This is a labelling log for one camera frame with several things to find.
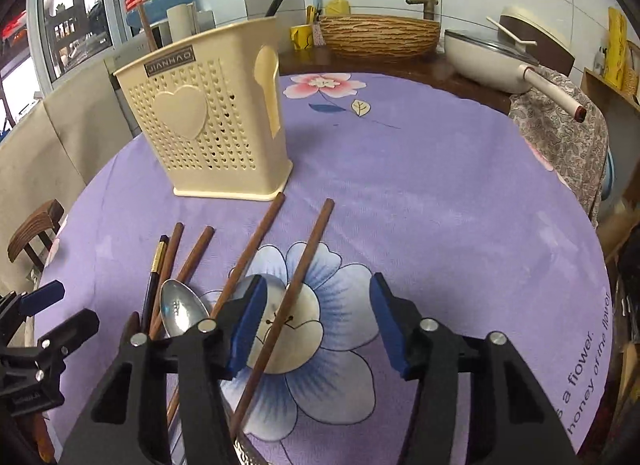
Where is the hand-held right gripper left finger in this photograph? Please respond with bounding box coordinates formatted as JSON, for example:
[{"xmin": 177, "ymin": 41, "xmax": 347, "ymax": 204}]
[{"xmin": 60, "ymin": 274, "xmax": 268, "ymax": 465}]

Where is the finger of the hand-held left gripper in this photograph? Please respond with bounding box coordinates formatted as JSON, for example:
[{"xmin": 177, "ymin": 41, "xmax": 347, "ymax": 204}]
[
  {"xmin": 0, "ymin": 281, "xmax": 66, "ymax": 343},
  {"xmin": 27, "ymin": 308, "xmax": 101, "ymax": 386}
]

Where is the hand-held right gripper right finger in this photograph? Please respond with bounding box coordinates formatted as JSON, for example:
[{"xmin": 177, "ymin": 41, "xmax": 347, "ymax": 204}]
[{"xmin": 369, "ymin": 272, "xmax": 576, "ymax": 465}]

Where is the black chopstick with gold band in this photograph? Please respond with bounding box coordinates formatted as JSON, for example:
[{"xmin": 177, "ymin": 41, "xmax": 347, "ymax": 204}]
[{"xmin": 141, "ymin": 234, "xmax": 170, "ymax": 333}]

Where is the cream perforated utensil holder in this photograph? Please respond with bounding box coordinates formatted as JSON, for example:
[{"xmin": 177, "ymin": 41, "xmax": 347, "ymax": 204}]
[{"xmin": 112, "ymin": 15, "xmax": 294, "ymax": 203}]

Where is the dark wooden chair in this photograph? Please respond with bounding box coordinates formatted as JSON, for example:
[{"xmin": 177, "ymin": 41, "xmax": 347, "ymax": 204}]
[{"xmin": 7, "ymin": 199, "xmax": 66, "ymax": 271}]

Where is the purple floral tablecloth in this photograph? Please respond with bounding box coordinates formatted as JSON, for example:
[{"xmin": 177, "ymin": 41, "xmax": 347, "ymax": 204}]
[{"xmin": 32, "ymin": 72, "xmax": 613, "ymax": 465}]

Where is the beige covered sofa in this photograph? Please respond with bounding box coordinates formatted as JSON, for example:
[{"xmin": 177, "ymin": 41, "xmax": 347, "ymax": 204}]
[{"xmin": 0, "ymin": 62, "xmax": 136, "ymax": 296}]

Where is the floral patterned cloth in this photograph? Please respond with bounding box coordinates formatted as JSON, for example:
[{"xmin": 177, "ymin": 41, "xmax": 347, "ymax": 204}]
[{"xmin": 509, "ymin": 68, "xmax": 608, "ymax": 228}]

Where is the dark wooden counter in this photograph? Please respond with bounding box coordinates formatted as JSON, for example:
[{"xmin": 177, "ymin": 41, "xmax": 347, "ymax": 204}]
[{"xmin": 277, "ymin": 48, "xmax": 513, "ymax": 113}]

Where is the grey water dispenser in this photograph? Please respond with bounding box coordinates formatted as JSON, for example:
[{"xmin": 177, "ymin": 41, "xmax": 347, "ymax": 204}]
[{"xmin": 104, "ymin": 20, "xmax": 173, "ymax": 77}]

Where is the cream frying pan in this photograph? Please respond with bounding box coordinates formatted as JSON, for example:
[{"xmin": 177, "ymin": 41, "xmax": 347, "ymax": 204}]
[{"xmin": 444, "ymin": 29, "xmax": 587, "ymax": 122}]

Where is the woven pattern basin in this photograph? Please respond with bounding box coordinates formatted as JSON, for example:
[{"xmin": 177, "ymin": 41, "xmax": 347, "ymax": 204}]
[{"xmin": 318, "ymin": 14, "xmax": 442, "ymax": 63}]

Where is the glass pan lid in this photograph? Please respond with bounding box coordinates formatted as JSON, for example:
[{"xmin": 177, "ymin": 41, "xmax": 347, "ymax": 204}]
[{"xmin": 445, "ymin": 29, "xmax": 541, "ymax": 66}]

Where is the yellow mug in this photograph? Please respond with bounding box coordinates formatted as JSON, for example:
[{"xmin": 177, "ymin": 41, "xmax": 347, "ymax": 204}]
[{"xmin": 291, "ymin": 24, "xmax": 315, "ymax": 51}]

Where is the aluminium window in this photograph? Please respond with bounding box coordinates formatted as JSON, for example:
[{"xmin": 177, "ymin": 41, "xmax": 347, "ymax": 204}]
[{"xmin": 0, "ymin": 0, "xmax": 123, "ymax": 126}]

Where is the cream paper roll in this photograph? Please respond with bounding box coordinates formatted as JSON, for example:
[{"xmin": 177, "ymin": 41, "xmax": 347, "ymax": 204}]
[{"xmin": 166, "ymin": 2, "xmax": 197, "ymax": 43}]

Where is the wooden crate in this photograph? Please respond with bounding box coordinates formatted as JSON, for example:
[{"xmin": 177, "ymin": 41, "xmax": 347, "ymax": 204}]
[{"xmin": 582, "ymin": 68, "xmax": 640, "ymax": 111}]

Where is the cream and brown rice cooker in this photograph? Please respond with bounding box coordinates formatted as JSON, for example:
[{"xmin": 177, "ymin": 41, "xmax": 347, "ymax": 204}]
[{"xmin": 486, "ymin": 6, "xmax": 576, "ymax": 77}]

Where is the bronze bamboo style faucet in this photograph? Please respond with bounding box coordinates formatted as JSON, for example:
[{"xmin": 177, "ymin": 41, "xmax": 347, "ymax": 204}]
[{"xmin": 405, "ymin": 0, "xmax": 440, "ymax": 21}]

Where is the woven basket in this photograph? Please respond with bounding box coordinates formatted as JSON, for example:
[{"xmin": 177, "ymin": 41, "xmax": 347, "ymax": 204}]
[{"xmin": 625, "ymin": 40, "xmax": 640, "ymax": 96}]

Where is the yellow package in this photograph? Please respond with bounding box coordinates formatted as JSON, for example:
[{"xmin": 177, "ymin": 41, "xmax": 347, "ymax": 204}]
[{"xmin": 604, "ymin": 8, "xmax": 628, "ymax": 91}]

